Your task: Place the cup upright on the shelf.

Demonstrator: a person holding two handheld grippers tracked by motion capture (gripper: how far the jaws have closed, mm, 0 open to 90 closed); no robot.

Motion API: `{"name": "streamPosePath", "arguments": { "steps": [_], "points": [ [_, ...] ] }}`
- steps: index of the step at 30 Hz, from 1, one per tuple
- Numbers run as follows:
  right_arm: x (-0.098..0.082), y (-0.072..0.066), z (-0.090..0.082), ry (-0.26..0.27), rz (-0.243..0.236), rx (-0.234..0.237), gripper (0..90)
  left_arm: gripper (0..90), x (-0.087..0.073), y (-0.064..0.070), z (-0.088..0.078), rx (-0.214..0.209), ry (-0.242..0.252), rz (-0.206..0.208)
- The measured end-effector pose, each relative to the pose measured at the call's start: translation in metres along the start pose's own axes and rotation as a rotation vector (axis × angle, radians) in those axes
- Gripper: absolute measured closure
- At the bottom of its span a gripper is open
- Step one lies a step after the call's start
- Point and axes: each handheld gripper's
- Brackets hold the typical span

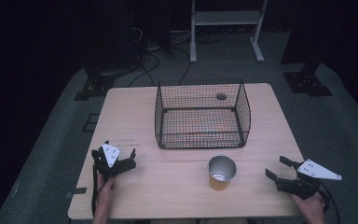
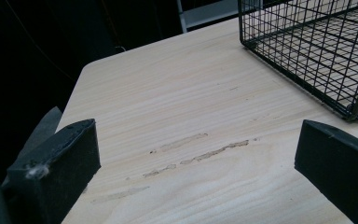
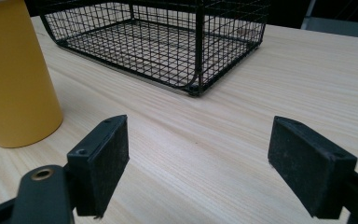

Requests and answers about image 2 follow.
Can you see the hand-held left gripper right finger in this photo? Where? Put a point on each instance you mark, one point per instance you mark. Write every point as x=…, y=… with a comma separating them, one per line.
x=338, y=168

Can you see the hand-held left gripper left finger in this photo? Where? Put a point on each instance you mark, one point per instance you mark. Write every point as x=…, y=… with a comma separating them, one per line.
x=59, y=168

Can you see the grey metal stand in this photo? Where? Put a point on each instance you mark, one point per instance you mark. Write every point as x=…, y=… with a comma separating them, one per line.
x=205, y=14

